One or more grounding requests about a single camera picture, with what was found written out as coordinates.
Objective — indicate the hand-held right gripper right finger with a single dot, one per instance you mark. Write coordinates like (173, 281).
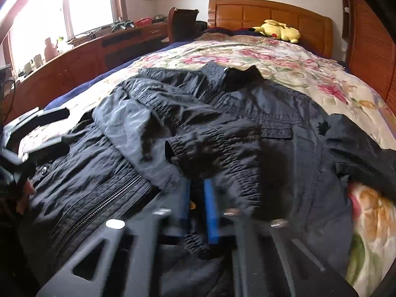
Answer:
(212, 210)

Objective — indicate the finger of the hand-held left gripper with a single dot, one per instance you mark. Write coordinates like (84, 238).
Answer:
(49, 115)
(46, 150)

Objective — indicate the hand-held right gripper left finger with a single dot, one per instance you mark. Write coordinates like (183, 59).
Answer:
(185, 201)

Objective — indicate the dark navy jacket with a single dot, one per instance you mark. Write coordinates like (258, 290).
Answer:
(247, 114)

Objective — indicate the person's left hand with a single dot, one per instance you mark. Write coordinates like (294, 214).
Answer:
(27, 189)

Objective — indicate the long wooden cabinet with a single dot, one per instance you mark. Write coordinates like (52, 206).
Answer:
(77, 65)

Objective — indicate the dark blue bedsheet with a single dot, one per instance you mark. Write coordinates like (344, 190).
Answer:
(92, 77)

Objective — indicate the pink bottle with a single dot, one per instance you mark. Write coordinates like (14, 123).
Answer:
(50, 51)

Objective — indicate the clear bottle with green cap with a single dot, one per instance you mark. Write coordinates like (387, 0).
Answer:
(62, 46)

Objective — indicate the dark green object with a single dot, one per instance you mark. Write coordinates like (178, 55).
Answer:
(123, 25)

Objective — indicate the red basket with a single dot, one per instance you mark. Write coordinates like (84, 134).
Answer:
(144, 22)

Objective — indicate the floral blanket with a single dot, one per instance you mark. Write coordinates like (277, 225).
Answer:
(278, 62)

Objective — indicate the dark wooden chair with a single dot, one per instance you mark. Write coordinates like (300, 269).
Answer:
(184, 21)

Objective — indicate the dark pillow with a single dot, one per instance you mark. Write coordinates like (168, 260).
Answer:
(222, 31)

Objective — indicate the yellow plush toy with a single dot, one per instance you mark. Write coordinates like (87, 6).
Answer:
(278, 31)

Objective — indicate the wooden headboard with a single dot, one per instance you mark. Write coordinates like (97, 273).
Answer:
(278, 15)

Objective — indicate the wooden louvered wardrobe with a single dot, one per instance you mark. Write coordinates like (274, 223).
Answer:
(371, 43)

